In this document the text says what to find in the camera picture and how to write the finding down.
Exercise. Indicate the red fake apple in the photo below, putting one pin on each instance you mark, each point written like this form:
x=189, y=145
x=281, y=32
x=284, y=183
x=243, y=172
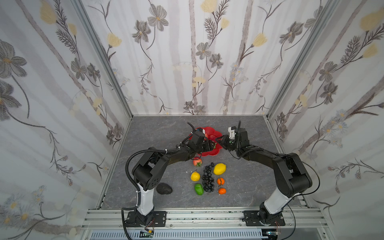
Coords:
x=197, y=162

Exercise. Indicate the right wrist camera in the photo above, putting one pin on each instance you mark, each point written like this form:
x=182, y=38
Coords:
x=232, y=132

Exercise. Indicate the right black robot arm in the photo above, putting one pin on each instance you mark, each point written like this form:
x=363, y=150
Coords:
x=291, y=176

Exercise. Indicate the black fake grape bunch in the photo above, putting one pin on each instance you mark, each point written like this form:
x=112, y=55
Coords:
x=207, y=178

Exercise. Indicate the yellow fake pear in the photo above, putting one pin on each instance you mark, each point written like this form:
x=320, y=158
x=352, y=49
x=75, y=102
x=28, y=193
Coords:
x=195, y=176

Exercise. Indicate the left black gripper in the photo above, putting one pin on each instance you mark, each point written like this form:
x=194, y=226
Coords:
x=205, y=144

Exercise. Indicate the white perforated cable duct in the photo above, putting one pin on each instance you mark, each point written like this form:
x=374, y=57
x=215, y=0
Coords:
x=229, y=234

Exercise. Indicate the orange fake tangerine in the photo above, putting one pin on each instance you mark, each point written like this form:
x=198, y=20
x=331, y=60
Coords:
x=220, y=181
x=222, y=191

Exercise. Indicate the yellow fake lemon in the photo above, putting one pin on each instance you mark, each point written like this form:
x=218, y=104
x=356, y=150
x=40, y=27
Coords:
x=219, y=169

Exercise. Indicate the dark fake avocado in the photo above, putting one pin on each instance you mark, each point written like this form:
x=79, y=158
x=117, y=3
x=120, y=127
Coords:
x=164, y=189

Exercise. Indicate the green fake lime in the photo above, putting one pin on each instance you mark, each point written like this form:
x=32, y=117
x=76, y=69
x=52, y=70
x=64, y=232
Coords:
x=199, y=189

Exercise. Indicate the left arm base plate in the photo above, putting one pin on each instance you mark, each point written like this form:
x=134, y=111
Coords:
x=153, y=219

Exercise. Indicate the red flower-shaped fruit bowl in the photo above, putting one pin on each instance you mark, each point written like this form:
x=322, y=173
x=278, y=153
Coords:
x=211, y=134

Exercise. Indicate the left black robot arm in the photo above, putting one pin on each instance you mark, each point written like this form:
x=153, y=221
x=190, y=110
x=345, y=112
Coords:
x=146, y=168

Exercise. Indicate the aluminium mounting rail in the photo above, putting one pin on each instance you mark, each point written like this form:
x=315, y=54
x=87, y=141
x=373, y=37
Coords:
x=206, y=218

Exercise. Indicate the orange fake tangerine lower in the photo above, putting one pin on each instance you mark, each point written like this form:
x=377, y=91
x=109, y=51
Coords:
x=222, y=191

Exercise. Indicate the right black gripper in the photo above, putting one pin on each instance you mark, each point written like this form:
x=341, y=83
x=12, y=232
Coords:
x=227, y=141

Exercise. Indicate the orange fake tangerine upper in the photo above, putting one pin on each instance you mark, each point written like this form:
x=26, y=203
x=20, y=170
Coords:
x=220, y=181

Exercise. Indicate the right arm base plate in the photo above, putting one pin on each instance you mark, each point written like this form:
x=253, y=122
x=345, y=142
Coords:
x=255, y=218

